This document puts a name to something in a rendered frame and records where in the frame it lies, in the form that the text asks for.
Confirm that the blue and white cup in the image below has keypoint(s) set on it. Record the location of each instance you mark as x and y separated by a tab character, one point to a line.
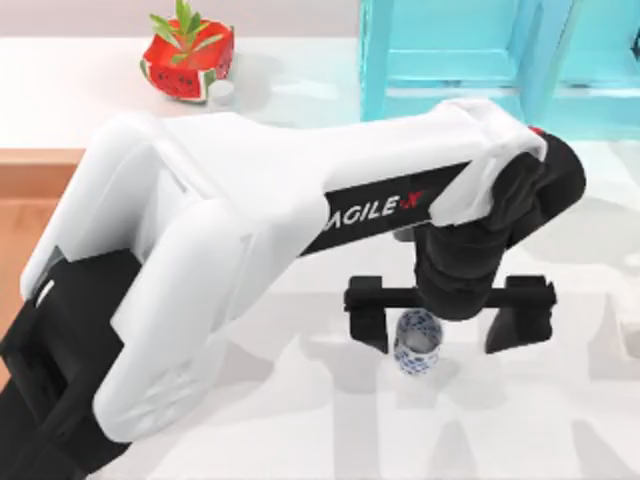
417	357

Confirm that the small grey cylinder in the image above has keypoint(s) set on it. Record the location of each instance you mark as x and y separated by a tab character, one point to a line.
221	92

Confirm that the watermelon plant pot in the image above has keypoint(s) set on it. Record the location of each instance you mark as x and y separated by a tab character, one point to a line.
182	62

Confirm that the salmon-coloured shallow box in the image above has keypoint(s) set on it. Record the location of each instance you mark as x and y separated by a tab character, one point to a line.
35	200

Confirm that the light blue rack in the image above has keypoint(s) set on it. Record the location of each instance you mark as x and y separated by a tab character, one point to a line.
450	45

